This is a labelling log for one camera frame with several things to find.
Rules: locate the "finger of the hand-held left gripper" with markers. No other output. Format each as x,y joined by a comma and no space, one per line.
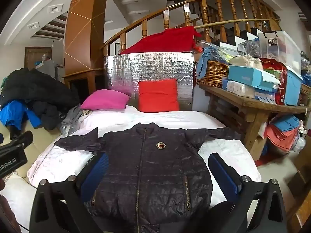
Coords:
22,138

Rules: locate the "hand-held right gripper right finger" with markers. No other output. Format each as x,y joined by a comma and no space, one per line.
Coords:
223,177

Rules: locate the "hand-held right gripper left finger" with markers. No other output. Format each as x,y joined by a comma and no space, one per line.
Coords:
95,174

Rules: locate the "black quilted jacket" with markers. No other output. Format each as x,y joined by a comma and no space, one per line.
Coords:
145,165

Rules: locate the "pile of dark clothes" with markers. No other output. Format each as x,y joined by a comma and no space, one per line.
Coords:
36,87

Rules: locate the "beige sofa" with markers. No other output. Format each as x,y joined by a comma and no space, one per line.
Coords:
41,140

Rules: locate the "blue jacket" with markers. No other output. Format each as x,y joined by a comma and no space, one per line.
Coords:
14,112

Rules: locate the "grey garment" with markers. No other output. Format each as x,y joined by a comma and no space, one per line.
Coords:
73,117

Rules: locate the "folded red and blue cloths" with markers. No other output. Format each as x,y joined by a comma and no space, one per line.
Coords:
283,133

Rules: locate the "grey refrigerator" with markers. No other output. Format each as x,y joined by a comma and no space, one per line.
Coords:
49,69

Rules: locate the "white embossed bed blanket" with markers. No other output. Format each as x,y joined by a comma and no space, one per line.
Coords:
175,119

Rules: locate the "pink pillow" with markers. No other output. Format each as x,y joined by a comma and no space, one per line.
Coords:
105,99

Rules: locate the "wooden table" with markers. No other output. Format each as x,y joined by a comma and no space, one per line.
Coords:
252,106

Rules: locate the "dark wooden cabinet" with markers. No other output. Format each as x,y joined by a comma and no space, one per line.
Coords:
82,83

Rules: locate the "wooden door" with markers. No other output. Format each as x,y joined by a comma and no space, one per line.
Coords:
34,54

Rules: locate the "white patterned box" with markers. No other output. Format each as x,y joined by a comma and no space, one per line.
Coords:
239,88

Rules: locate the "red folded cloth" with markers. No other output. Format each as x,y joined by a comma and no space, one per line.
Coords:
158,95

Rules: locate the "light blue cardboard box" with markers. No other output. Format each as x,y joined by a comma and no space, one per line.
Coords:
247,76

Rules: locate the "wicker basket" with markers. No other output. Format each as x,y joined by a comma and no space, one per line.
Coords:
213,74

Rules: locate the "recessed ceiling light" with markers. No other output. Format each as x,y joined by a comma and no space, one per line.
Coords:
56,9
33,25

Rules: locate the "blue storage bin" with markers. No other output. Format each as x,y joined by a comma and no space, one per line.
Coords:
292,87

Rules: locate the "beige fluffy bundle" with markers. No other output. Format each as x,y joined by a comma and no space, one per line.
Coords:
245,62

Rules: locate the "red patterned bag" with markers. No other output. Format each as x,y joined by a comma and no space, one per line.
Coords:
277,70

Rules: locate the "blue cloth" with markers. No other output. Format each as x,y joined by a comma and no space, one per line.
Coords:
206,58

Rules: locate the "silver foil insulation board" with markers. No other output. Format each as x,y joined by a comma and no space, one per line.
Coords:
150,65

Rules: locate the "wooden column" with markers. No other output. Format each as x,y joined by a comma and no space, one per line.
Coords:
82,29

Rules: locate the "clear plastic bag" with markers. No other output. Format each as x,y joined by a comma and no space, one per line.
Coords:
249,47

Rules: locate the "clear plastic storage box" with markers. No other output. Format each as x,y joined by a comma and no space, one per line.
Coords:
281,48

